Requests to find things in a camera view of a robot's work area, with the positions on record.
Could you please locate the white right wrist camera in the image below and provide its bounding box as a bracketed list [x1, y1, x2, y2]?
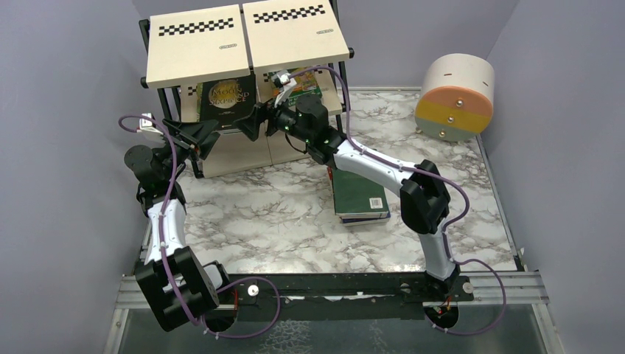
[270, 69, 298, 108]

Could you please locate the beige black three-tier shelf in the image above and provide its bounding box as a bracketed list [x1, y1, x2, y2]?
[139, 1, 353, 178]

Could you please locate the green 65-storey treehouse book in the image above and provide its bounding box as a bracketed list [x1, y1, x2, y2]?
[195, 83, 203, 121]

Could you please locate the green 104-storey treehouse book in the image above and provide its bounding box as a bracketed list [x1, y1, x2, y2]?
[268, 68, 322, 107]

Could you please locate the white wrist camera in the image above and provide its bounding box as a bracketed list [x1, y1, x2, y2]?
[136, 113, 163, 142]
[270, 69, 298, 108]

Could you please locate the black Moon and Sixpence book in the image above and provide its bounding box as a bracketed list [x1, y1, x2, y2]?
[201, 73, 257, 131]

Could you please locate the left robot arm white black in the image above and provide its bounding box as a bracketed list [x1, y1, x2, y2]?
[124, 114, 230, 331]

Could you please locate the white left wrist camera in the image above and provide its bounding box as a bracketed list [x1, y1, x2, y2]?
[136, 113, 163, 142]

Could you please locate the dark bottom book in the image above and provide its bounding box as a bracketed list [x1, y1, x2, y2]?
[327, 166, 393, 228]

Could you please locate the plain dark green book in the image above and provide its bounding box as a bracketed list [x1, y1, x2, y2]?
[331, 168, 391, 218]

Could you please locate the round drawer box orange yellow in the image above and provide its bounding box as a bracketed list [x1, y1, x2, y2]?
[414, 53, 495, 142]

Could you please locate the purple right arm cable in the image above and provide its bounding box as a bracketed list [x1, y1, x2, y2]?
[287, 65, 509, 337]

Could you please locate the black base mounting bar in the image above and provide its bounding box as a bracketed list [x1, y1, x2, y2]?
[206, 272, 474, 324]

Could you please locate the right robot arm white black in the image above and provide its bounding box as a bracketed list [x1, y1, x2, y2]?
[234, 94, 460, 298]

